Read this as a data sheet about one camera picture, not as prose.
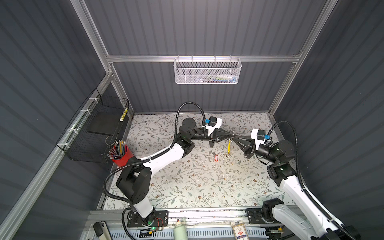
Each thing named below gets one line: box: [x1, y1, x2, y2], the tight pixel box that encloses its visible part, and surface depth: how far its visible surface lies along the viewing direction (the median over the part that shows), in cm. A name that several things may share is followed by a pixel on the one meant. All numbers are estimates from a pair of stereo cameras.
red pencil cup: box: [107, 140, 134, 167], surface depth 86 cm
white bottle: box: [173, 221, 188, 240], surface depth 65 cm
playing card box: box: [231, 221, 249, 240], surface depth 71 cm
